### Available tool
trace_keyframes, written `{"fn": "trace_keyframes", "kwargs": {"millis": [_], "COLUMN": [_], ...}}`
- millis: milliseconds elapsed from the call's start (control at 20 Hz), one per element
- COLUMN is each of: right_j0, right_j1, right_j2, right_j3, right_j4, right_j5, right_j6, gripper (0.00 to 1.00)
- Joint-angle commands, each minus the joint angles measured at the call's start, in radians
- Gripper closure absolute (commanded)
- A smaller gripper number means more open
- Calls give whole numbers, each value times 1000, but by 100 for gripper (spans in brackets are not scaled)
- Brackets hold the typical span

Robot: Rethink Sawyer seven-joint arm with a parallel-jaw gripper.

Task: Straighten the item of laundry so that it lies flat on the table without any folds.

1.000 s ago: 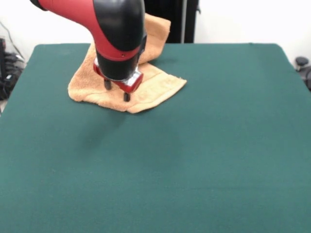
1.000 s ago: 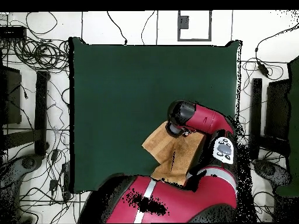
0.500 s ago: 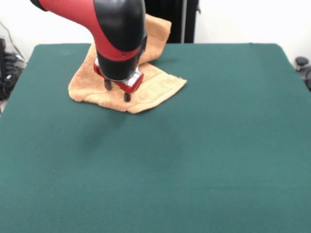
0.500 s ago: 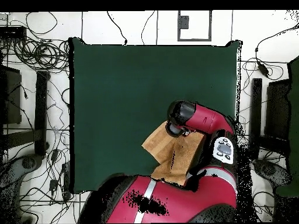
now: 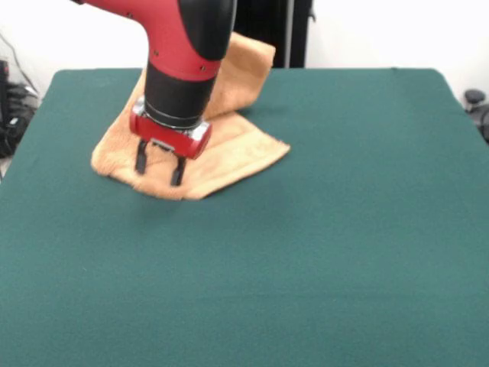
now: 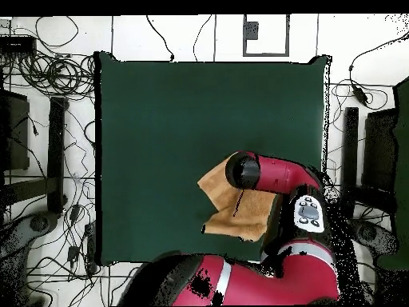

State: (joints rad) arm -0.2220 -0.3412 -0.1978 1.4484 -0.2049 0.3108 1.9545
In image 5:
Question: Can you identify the tan terry towel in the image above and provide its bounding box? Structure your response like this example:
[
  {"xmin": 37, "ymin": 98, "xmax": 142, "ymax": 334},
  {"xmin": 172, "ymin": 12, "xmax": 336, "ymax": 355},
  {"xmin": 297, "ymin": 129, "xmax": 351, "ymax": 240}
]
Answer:
[{"xmin": 90, "ymin": 32, "xmax": 291, "ymax": 202}]

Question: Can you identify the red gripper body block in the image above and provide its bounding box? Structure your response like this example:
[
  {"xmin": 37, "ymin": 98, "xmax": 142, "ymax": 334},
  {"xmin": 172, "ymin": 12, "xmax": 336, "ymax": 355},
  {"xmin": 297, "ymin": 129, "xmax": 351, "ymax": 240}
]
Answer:
[{"xmin": 128, "ymin": 97, "xmax": 213, "ymax": 161}]

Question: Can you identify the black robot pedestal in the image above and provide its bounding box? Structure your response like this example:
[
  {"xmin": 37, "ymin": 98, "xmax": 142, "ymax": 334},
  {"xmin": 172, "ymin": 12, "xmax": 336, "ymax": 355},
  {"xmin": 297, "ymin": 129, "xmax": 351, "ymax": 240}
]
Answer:
[{"xmin": 232, "ymin": 0, "xmax": 318, "ymax": 70}]

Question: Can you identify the dark green table cloth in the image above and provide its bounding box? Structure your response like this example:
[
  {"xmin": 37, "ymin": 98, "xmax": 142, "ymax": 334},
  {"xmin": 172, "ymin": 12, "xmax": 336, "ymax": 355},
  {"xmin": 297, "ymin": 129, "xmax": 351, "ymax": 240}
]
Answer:
[{"xmin": 0, "ymin": 67, "xmax": 489, "ymax": 367}]

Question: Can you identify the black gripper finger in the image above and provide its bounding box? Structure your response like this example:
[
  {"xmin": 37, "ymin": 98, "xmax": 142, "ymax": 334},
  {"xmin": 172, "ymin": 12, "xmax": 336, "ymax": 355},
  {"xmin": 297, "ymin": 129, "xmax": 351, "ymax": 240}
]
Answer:
[
  {"xmin": 134, "ymin": 138, "xmax": 151, "ymax": 175},
  {"xmin": 170, "ymin": 154, "xmax": 188, "ymax": 187}
]

